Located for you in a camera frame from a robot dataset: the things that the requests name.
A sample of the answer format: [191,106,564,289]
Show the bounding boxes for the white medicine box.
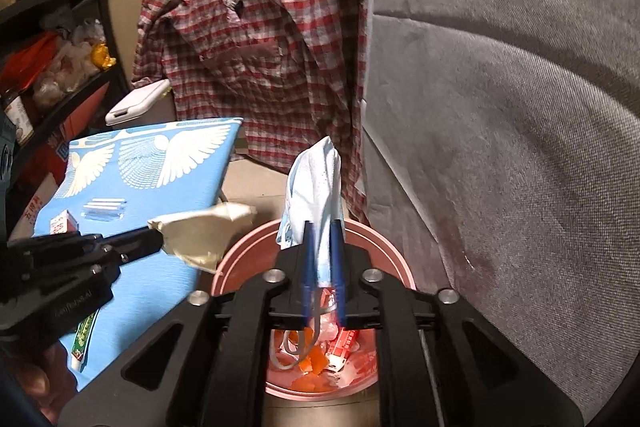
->
[49,209,80,235]

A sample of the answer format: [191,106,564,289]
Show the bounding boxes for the yellow figurine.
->
[90,43,116,70]

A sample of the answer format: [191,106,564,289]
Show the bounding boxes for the red plastic bag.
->
[0,32,61,92]

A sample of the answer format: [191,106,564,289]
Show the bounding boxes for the white printed sack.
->
[20,172,58,238]

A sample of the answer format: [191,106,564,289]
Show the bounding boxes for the grey fabric cover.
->
[360,0,640,408]

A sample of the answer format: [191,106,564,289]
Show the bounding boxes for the white labelled jar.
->
[2,94,31,142]

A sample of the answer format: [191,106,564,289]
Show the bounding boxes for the orange plastic bag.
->
[280,327,341,393]

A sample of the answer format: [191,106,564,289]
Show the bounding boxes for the blue face mask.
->
[270,136,347,370]

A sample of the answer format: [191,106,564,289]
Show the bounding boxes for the red plaid shirt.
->
[131,0,373,225]

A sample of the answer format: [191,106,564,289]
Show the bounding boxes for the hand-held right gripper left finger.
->
[57,219,321,427]

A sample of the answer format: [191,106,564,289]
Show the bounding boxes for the person's left hand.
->
[0,342,71,423]

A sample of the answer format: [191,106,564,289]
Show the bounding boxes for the red ointment box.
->
[327,329,361,370]

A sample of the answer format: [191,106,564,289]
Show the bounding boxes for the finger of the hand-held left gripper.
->
[100,227,165,254]
[116,245,165,266]

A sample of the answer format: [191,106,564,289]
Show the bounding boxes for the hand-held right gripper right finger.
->
[327,219,586,427]

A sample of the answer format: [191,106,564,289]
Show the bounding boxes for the pink plastic bucket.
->
[211,219,416,403]

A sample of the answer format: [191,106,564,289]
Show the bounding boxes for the green toothpaste tube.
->
[70,307,101,370]

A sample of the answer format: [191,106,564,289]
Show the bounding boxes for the blue winged-print tablecloth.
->
[7,117,244,393]

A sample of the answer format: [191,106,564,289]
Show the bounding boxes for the clear plastic wrapper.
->
[82,197,127,222]

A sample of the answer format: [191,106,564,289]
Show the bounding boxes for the white paper tissue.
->
[147,202,258,273]

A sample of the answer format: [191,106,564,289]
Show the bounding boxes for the clear bags of food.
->
[32,19,106,108]

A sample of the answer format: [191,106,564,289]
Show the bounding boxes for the white lidded bin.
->
[105,79,171,128]

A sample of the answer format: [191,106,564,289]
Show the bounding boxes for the red cardboard carton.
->
[37,84,111,162]

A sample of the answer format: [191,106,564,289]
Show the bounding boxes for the black shelf rack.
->
[0,0,133,188]

